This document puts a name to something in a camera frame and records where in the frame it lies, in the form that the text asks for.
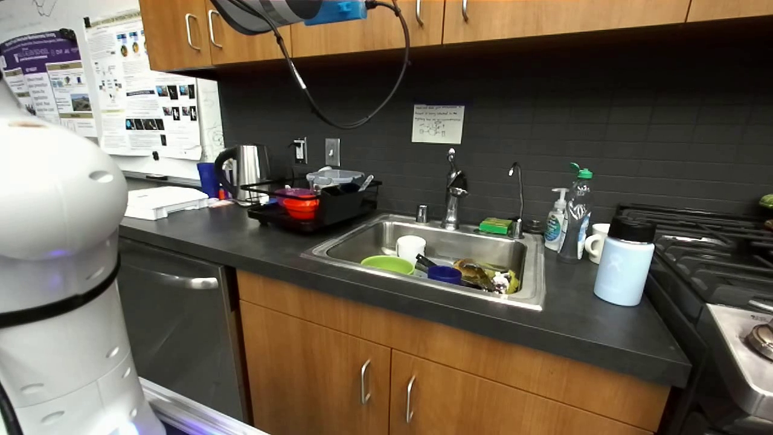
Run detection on wall posters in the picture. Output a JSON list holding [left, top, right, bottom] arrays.
[[1, 18, 225, 183]]

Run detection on red bowl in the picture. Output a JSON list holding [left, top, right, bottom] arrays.
[[280, 188, 321, 220]]

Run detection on clear soap dispenser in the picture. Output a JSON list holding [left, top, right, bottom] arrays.
[[544, 188, 568, 253]]

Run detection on steel electric kettle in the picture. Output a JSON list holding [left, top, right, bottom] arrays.
[[215, 146, 265, 205]]

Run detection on white paper box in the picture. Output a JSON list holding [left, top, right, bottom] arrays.
[[124, 186, 208, 220]]

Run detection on chrome faucet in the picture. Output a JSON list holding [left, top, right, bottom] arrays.
[[442, 147, 469, 229]]

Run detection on white mug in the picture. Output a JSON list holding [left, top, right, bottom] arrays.
[[585, 223, 610, 264]]

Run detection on wall power outlet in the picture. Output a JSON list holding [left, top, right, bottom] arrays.
[[291, 137, 309, 165]]

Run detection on black dish rack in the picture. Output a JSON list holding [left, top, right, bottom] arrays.
[[248, 166, 382, 234]]

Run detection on green plate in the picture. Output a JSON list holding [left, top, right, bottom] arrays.
[[359, 253, 414, 275]]

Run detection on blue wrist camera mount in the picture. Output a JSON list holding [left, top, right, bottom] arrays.
[[309, 0, 367, 27]]

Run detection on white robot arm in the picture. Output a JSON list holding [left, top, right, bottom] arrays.
[[0, 96, 163, 435]]

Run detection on white wall note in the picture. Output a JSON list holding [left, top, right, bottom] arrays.
[[411, 105, 463, 146]]

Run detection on wall light switch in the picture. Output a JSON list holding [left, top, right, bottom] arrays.
[[323, 137, 339, 166]]

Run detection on small chrome tap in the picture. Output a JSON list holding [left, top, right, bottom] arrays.
[[507, 163, 524, 238]]

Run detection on green sponge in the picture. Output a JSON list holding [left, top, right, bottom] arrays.
[[477, 217, 513, 238]]

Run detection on blue plastic cup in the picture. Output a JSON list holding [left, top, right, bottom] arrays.
[[196, 163, 220, 199]]

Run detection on white cup in sink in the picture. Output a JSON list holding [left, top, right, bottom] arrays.
[[396, 234, 424, 264]]

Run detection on aluminium rail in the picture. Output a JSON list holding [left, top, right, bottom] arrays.
[[141, 379, 265, 435]]

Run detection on stainless steel sink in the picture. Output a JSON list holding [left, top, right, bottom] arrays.
[[303, 216, 546, 311]]

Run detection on black gas stove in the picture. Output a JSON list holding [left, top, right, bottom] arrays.
[[616, 203, 773, 435]]

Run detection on stainless steel dishwasher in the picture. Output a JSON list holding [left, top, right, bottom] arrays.
[[117, 239, 248, 420]]

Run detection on green cap dish soap bottle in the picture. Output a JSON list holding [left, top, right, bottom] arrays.
[[563, 163, 593, 261]]

